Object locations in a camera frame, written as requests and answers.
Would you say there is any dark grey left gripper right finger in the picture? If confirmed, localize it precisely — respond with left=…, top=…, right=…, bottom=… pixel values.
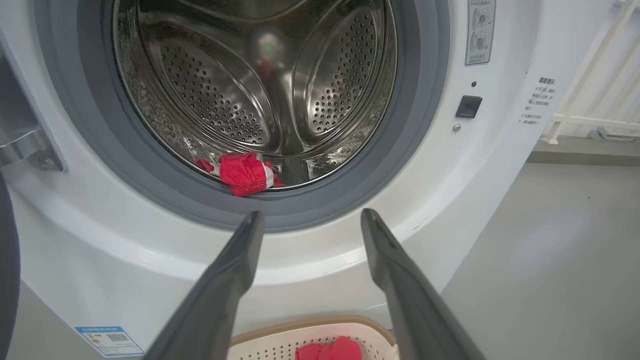
left=360, top=208, right=487, bottom=360

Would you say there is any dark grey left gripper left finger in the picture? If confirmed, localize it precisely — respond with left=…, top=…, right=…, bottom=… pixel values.
left=144, top=210, right=265, bottom=360

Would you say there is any plain red garment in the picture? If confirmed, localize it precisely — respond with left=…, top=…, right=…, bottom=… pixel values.
left=295, top=336, right=363, bottom=360

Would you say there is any red garment with white trim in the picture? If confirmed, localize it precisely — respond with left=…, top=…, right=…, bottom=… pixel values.
left=194, top=151, right=285, bottom=197

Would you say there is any dark grey washing machine door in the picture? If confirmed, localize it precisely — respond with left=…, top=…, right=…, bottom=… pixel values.
left=0, top=47, right=36, bottom=353

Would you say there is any beige perforated laundry basket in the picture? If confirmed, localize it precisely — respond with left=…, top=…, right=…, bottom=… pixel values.
left=227, top=315, right=401, bottom=360

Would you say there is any white washing machine body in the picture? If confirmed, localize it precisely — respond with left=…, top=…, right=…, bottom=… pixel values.
left=0, top=0, right=621, bottom=357

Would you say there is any grey rubber door gasket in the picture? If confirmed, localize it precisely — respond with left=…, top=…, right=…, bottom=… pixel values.
left=34, top=0, right=451, bottom=233

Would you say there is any black door lock socket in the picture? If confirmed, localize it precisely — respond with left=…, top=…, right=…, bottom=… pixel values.
left=455, top=95, right=483, bottom=119

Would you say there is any blue energy label sticker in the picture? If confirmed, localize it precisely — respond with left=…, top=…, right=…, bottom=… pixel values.
left=74, top=326, right=145, bottom=358

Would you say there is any grey warning pictogram sticker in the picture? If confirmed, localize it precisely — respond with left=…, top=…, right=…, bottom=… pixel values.
left=465, top=0, right=497, bottom=66

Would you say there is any white metal railing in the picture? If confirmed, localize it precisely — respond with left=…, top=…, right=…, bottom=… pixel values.
left=541, top=0, right=640, bottom=146

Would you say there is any metal door hinge bracket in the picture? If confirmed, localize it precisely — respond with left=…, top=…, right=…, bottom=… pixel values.
left=0, top=126, right=67, bottom=173

